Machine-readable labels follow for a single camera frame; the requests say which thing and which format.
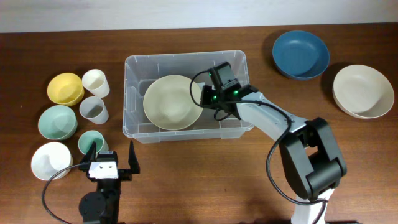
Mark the clear plastic storage container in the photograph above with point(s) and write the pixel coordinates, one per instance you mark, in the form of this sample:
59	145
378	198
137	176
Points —
140	71

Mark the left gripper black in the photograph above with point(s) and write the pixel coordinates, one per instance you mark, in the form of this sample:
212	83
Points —
126	173

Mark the mint green cup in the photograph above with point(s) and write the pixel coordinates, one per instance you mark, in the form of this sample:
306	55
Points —
86	139

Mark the mint green small bowl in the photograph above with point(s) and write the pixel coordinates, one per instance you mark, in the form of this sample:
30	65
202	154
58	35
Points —
57	123

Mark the beige large bowl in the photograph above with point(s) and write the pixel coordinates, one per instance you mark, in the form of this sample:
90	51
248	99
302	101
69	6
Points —
363	92

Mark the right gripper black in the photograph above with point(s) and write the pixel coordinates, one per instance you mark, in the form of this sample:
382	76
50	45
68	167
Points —
205	98

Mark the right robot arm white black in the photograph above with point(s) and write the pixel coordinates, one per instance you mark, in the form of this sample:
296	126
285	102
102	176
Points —
312	161

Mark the dark blue large bowl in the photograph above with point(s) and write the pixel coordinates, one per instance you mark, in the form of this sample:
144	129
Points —
300	55

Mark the grey cup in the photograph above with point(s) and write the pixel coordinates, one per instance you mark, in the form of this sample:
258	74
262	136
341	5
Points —
93	109

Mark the white small bowl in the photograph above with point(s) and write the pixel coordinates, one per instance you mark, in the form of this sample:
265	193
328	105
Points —
49	159

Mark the cream large bowl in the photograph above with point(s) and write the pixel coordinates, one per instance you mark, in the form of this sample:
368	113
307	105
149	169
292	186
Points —
170	102

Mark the yellow small bowl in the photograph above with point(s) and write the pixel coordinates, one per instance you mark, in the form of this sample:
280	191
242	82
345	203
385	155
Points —
66	89

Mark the cream white cup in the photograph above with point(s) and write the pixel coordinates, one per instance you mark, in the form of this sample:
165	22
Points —
96	83

